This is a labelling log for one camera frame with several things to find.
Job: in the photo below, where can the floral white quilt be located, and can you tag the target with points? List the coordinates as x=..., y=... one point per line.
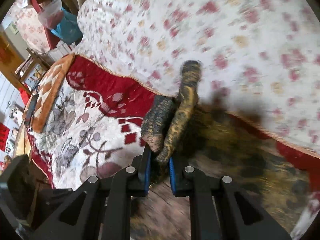
x=258, y=57

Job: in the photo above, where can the yellow black patterned garment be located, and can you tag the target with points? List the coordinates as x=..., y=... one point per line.
x=215, y=143

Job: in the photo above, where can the clear plastic bag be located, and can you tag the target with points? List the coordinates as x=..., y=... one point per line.
x=52, y=14

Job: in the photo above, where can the red white floral blanket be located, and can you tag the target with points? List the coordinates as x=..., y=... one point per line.
x=93, y=129

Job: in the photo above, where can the wooden chair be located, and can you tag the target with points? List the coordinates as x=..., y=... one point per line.
x=29, y=64

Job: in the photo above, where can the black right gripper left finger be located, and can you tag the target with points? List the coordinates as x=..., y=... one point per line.
x=100, y=208

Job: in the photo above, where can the blue plastic bag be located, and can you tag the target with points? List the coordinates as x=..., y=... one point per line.
x=68, y=30

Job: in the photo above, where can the brown patterned cushion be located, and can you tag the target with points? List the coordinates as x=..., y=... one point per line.
x=47, y=92

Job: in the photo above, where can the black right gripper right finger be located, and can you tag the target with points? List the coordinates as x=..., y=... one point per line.
x=219, y=209

